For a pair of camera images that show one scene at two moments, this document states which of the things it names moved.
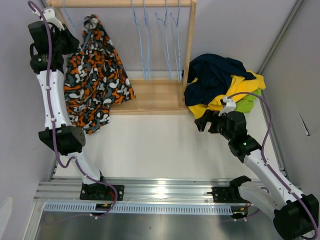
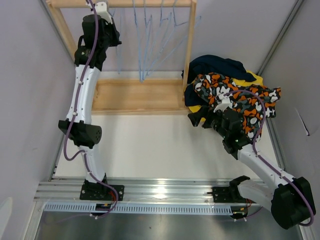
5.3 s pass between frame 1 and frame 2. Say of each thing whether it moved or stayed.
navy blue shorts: stayed
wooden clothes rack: stayed
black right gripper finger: moved
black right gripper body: stayed
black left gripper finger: moved
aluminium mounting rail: stayed
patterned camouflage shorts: moved
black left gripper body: moved
